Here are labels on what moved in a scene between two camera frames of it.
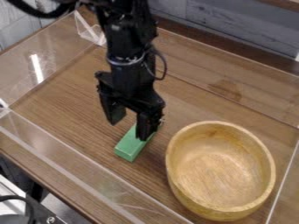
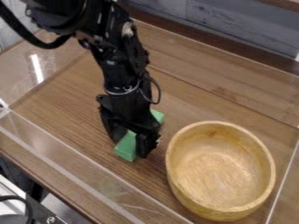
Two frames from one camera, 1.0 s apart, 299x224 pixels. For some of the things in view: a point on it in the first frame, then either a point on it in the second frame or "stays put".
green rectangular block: (131, 146) stays put
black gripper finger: (115, 109) → (117, 129)
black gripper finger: (147, 123) → (146, 142)
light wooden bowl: (219, 169) stays put
